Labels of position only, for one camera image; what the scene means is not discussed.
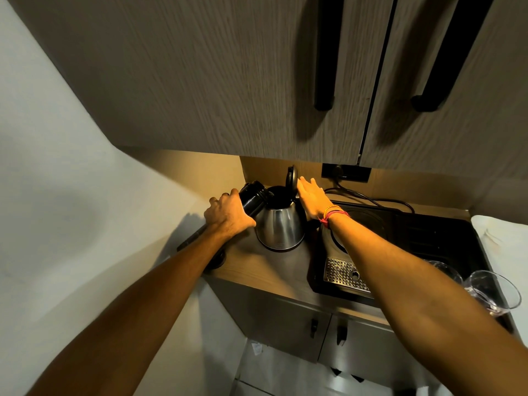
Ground person's left forearm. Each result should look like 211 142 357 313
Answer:
27 225 249 396

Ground white folded towel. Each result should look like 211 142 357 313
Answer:
470 214 528 347

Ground person's right forearm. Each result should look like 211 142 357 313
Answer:
320 210 528 396

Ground red and yellow thread bracelet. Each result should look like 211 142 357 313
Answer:
318 205 350 230

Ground clear drinking glass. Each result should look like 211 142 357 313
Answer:
462 270 523 318
425 260 464 285

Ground person's left hand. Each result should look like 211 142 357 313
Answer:
204 188 257 240

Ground black drinking bottle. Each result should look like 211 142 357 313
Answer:
238 181 274 219

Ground steel electric kettle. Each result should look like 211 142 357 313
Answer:
254 165 307 252

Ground grey lower cabinet door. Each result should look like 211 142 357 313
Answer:
205 276 333 364
318 312 443 396

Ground wide wooden upper cabinet door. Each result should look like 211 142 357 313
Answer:
6 0 399 166

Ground person's right hand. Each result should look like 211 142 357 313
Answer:
296 176 344 222

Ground narrow wooden upper cabinet door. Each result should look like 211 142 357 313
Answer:
358 0 528 180

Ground black wall socket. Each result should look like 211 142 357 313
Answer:
321 163 372 183

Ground black upper cabinet handle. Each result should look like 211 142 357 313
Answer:
411 0 496 113
314 0 345 112

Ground black coffee machine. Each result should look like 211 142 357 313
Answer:
307 200 397 308

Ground black tray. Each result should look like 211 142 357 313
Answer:
388 209 517 331

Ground black power cable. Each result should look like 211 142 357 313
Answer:
324 166 416 214

